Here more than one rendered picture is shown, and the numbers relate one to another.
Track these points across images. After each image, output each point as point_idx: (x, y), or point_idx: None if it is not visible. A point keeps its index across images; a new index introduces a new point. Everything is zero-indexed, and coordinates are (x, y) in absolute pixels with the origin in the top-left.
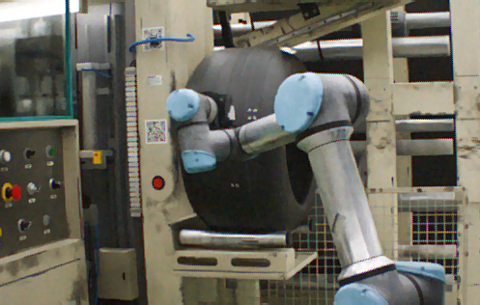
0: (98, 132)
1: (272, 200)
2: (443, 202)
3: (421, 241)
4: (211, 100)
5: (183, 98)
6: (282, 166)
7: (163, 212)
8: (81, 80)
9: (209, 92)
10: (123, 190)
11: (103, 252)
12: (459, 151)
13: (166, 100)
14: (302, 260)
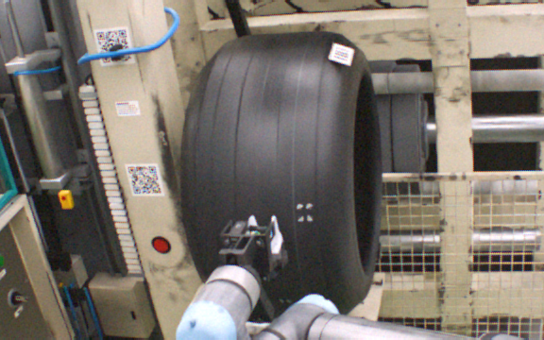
0: (60, 134)
1: (342, 306)
2: (524, 134)
3: (484, 149)
4: (248, 284)
5: (206, 339)
6: (354, 264)
7: (176, 280)
8: (18, 86)
9: (240, 256)
10: (110, 210)
11: (101, 288)
12: None
13: (176, 336)
14: (373, 311)
